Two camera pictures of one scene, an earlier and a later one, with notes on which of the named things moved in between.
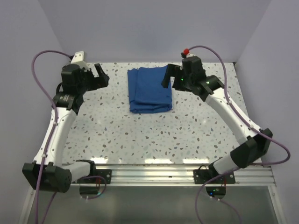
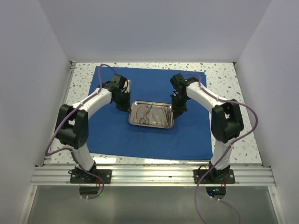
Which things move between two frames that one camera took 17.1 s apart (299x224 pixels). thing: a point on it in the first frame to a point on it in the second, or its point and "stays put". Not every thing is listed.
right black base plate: (202, 175) stays put
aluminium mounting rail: (167, 175) stays put
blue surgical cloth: (146, 94) to (190, 136)
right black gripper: (173, 71) to (177, 110)
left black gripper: (103, 79) to (125, 106)
